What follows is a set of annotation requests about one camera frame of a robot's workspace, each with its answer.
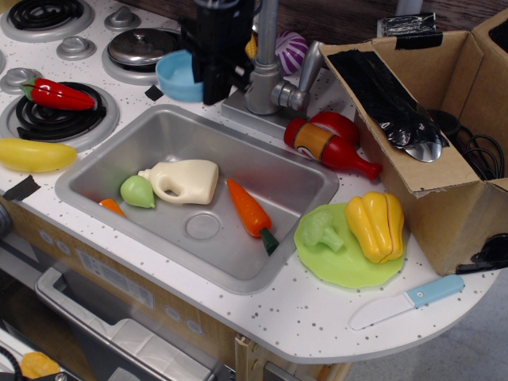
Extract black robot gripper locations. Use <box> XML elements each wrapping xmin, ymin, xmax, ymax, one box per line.
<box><xmin>179</xmin><ymin>1</ymin><xmax>256</xmax><ymax>106</ymax></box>

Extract light blue plastic bowl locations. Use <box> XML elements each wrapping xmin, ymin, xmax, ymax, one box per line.
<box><xmin>156</xmin><ymin>50</ymin><xmax>203</xmax><ymax>102</ymax></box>

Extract yellow toy corn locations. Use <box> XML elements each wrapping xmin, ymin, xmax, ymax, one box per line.
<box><xmin>244</xmin><ymin>33</ymin><xmax>258</xmax><ymax>60</ymax></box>

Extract black tape piece by sink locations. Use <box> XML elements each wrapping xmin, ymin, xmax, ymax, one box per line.
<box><xmin>144</xmin><ymin>85</ymin><xmax>164</xmax><ymax>102</ymax></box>

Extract silver toy faucet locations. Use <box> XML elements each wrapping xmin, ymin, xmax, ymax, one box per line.
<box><xmin>221</xmin><ymin>1</ymin><xmax>324</xmax><ymax>138</ymax></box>

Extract silver pot lid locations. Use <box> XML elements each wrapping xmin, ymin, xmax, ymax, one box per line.
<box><xmin>107</xmin><ymin>28</ymin><xmax>178</xmax><ymax>67</ymax></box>

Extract purple white striped ball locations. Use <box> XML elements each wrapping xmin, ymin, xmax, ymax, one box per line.
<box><xmin>275</xmin><ymin>31</ymin><xmax>308</xmax><ymax>76</ymax></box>

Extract grey stove knob top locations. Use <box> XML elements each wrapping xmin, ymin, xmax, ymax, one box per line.
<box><xmin>104</xmin><ymin>6</ymin><xmax>141</xmax><ymax>32</ymax></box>

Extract grey stove knob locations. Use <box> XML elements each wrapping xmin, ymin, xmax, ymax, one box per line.
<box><xmin>104</xmin><ymin>6</ymin><xmax>141</xmax><ymax>32</ymax></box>
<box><xmin>1</xmin><ymin>67</ymin><xmax>41</xmax><ymax>94</ymax></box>
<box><xmin>56</xmin><ymin>36</ymin><xmax>96</xmax><ymax>61</ymax></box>

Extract cream toy detergent jug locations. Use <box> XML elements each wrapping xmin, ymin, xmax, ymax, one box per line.
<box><xmin>137</xmin><ymin>160</ymin><xmax>219</xmax><ymax>205</ymax></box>

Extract stainless steel sink basin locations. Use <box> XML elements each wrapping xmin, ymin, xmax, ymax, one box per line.
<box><xmin>55</xmin><ymin>105</ymin><xmax>339</xmax><ymax>294</ymax></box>

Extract grey stove knob middle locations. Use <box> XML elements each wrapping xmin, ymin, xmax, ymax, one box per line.
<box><xmin>56</xmin><ymin>36</ymin><xmax>96</xmax><ymax>61</ymax></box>

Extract light green toy pear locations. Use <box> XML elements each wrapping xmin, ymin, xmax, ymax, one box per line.
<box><xmin>120</xmin><ymin>175</ymin><xmax>156</xmax><ymax>209</ymax></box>

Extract red toy ketchup bottle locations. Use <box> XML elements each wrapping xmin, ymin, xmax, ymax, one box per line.
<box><xmin>283</xmin><ymin>118</ymin><xmax>382</xmax><ymax>180</ymax></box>

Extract orange toy carrot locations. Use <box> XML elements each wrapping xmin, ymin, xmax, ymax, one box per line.
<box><xmin>226</xmin><ymin>179</ymin><xmax>279</xmax><ymax>256</ymax></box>

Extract red toy chili pepper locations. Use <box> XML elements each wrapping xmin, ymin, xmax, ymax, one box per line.
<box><xmin>19</xmin><ymin>77</ymin><xmax>96</xmax><ymax>111</ymax></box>

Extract small orange toy piece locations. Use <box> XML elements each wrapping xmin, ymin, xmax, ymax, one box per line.
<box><xmin>98</xmin><ymin>198</ymin><xmax>127</xmax><ymax>218</ymax></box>

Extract back left stove burner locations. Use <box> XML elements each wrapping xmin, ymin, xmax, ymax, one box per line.
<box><xmin>1</xmin><ymin>0</ymin><xmax>94</xmax><ymax>43</ymax></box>

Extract stove burner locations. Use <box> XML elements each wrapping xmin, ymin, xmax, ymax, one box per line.
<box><xmin>1</xmin><ymin>0</ymin><xmax>94</xmax><ymax>43</ymax></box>
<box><xmin>1</xmin><ymin>83</ymin><xmax>119</xmax><ymax>152</ymax></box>

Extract green toy broccoli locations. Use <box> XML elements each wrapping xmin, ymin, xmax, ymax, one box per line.
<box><xmin>300</xmin><ymin>209</ymin><xmax>344</xmax><ymax>252</ymax></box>

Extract front left stove burner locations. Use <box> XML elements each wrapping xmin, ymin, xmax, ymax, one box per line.
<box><xmin>1</xmin><ymin>83</ymin><xmax>119</xmax><ymax>152</ymax></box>

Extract grey stove knob left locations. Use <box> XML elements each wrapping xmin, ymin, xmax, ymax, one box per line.
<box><xmin>1</xmin><ymin>67</ymin><xmax>41</xmax><ymax>94</ymax></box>

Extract yellow toy banana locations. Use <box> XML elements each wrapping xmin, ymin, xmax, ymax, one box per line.
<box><xmin>1</xmin><ymin>138</ymin><xmax>78</xmax><ymax>173</ymax></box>

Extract cardboard box with black tape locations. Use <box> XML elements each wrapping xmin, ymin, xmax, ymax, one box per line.
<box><xmin>318</xmin><ymin>30</ymin><xmax>508</xmax><ymax>277</ymax></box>

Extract black tape piece counter edge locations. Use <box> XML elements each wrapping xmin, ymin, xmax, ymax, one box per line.
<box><xmin>3</xmin><ymin>175</ymin><xmax>40</xmax><ymax>201</ymax></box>

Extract yellow toy bell pepper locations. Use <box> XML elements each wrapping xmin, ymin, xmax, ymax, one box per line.
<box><xmin>344</xmin><ymin>191</ymin><xmax>405</xmax><ymax>264</ymax></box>

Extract metal spoon in box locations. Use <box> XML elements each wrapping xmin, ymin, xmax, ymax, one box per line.
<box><xmin>404</xmin><ymin>142</ymin><xmax>443</xmax><ymax>163</ymax></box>

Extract light green plastic plate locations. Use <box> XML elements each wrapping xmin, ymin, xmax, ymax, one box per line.
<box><xmin>294</xmin><ymin>203</ymin><xmax>404</xmax><ymax>288</ymax></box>

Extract yellow object bottom left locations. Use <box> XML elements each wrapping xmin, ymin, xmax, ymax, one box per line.
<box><xmin>20</xmin><ymin>352</ymin><xmax>60</xmax><ymax>379</ymax></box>

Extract grey oven door handle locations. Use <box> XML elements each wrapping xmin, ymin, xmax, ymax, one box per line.
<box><xmin>35</xmin><ymin>267</ymin><xmax>234</xmax><ymax>380</ymax></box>

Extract black cables in box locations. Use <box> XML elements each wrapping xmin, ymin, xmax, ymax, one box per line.
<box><xmin>428</xmin><ymin>109</ymin><xmax>506</xmax><ymax>180</ymax></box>

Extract toy knife blue handle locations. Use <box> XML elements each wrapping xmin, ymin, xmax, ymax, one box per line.
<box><xmin>349</xmin><ymin>275</ymin><xmax>465</xmax><ymax>330</ymax></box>

